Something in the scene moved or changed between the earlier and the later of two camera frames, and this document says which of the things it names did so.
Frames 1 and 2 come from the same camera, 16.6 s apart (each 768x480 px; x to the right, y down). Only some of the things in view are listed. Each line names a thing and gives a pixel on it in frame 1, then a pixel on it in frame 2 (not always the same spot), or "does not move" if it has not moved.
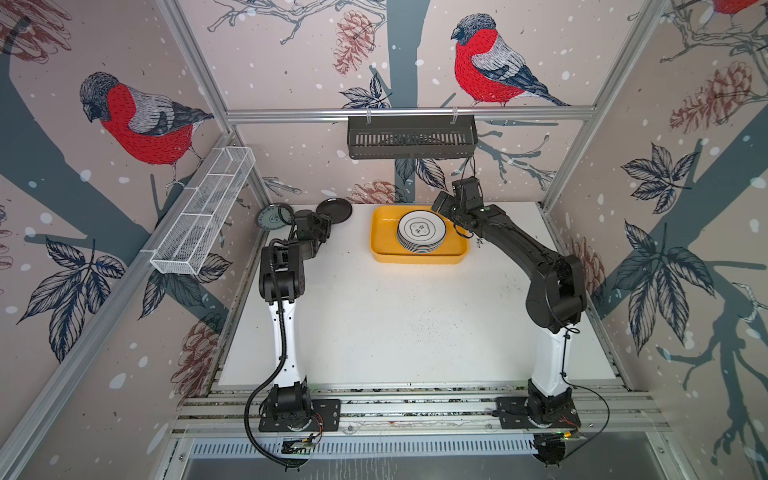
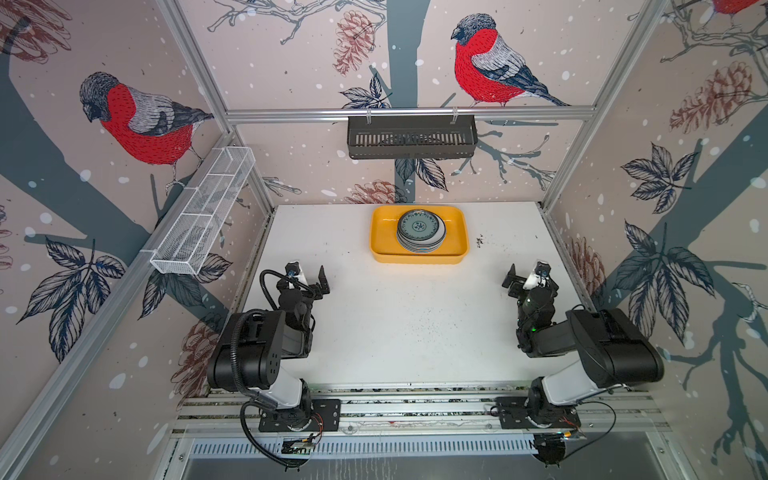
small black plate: x=337 y=209 -> x=442 y=239
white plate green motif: x=421 y=227 does not move
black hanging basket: x=405 y=137 does not move
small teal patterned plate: x=268 y=216 -> x=418 y=224
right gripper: x=441 y=198 -> x=520 y=284
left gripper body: x=320 y=228 -> x=313 y=294
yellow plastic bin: x=384 y=244 does not move
